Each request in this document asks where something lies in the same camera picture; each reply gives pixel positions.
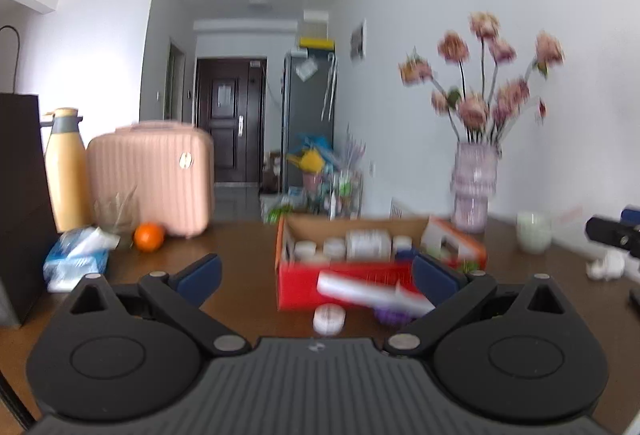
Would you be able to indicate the grey refrigerator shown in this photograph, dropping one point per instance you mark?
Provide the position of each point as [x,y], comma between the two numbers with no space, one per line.
[305,115]

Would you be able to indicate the brown floor boxes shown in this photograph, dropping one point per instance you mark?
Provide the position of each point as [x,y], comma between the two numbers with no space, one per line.
[272,172]

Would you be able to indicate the paper on refrigerator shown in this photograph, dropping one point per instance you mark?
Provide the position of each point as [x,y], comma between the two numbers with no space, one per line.
[306,67]

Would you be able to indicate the pink ribbed suitcase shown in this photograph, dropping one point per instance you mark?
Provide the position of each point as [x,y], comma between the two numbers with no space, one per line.
[150,180]

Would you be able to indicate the blue plastic items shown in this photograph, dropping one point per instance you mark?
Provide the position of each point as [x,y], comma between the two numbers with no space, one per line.
[315,144]

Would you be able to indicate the dried lavender stems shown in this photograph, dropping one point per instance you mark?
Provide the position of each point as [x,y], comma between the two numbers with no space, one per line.
[354,147]

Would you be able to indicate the crumpled white tissue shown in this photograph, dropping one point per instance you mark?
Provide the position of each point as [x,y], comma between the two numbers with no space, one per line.
[607,265]

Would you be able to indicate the orange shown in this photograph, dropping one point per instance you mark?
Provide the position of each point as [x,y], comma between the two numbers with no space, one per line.
[149,236]

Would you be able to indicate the clear hanging umbrella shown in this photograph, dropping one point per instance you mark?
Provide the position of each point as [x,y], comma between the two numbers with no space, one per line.
[330,85]

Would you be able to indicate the red cardboard box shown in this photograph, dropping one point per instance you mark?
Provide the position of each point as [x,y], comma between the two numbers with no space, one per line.
[300,285]

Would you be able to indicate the lilac textured vase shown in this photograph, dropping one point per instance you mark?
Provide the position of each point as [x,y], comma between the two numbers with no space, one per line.
[472,195]

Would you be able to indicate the dried pink roses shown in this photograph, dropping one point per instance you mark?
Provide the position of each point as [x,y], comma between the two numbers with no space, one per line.
[472,107]

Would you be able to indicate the green floor bags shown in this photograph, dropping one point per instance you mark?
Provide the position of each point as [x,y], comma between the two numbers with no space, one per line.
[282,207]

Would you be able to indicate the dark paper bag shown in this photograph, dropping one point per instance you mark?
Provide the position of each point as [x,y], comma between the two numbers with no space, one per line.
[20,190]

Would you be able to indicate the purple plastic object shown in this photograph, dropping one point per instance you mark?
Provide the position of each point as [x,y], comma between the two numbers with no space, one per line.
[392,316]

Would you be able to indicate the yellow thermos bottle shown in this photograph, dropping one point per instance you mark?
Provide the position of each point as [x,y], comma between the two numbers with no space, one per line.
[67,175]

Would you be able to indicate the grey interior door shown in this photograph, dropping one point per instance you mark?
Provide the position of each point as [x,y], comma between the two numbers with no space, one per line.
[176,80]

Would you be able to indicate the white jar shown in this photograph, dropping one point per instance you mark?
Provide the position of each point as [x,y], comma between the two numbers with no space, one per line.
[305,251]
[334,248]
[401,246]

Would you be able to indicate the blue tissue pack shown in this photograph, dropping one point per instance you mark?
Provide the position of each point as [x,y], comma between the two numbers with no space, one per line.
[75,257]

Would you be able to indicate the yellow box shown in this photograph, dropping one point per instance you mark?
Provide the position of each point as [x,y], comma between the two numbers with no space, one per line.
[316,43]

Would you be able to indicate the clear drinking glass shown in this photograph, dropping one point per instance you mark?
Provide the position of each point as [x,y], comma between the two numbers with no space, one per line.
[117,217]

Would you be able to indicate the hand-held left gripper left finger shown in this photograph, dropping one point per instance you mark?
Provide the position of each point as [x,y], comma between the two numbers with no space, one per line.
[205,277]

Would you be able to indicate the yellow watering can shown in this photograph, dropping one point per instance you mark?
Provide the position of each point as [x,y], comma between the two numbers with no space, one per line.
[310,161]

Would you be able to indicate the white wall grille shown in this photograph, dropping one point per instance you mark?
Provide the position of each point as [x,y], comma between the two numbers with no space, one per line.
[398,207]

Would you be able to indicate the pale green bowl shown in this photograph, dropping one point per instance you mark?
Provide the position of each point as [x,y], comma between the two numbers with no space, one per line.
[534,235]

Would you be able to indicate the dark brown entrance door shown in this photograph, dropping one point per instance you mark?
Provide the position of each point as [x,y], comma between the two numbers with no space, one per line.
[225,125]

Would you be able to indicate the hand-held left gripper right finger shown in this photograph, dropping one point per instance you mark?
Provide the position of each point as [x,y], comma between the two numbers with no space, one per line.
[432,277]

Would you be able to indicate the white tape roll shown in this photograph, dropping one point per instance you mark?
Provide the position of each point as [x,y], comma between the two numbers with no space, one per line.
[328,319]

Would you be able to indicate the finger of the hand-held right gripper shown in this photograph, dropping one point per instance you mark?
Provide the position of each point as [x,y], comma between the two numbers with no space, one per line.
[602,229]
[631,215]

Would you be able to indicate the white box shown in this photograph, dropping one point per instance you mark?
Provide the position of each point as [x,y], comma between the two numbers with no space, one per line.
[316,22]

